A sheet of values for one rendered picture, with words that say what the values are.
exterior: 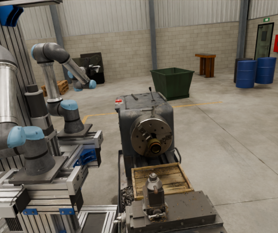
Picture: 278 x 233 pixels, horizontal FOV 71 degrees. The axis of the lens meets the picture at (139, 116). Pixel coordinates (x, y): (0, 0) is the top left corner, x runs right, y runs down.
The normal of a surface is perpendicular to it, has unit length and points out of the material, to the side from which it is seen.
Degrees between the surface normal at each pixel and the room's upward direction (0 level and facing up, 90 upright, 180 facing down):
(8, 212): 90
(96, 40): 90
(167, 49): 90
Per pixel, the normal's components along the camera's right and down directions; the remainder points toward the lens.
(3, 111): 0.22, -0.41
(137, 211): -0.08, -0.93
